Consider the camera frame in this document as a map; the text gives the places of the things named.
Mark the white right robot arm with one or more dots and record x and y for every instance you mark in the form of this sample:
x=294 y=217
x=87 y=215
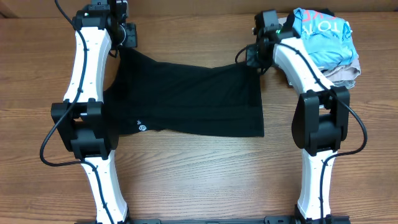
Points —
x=320 y=121

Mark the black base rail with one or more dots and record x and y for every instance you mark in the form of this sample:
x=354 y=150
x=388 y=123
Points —
x=265 y=220

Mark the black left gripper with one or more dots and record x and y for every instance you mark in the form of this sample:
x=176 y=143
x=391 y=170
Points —
x=130 y=35

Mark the black garment in pile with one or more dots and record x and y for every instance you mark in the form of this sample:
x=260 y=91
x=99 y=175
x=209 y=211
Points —
x=289 y=25

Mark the beige folded garment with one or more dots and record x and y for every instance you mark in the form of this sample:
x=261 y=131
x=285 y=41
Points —
x=344 y=72

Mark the light blue printed t-shirt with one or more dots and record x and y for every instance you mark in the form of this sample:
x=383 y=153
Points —
x=327 y=39

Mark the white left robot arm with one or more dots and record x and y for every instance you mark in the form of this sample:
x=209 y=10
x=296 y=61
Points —
x=80 y=119

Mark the grey denim folded garment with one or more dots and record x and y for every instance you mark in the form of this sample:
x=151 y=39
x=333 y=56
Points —
x=339 y=83

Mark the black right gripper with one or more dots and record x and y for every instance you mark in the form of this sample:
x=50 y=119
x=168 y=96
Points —
x=252 y=59

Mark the black t-shirt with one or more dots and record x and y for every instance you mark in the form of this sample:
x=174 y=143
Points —
x=150 y=95

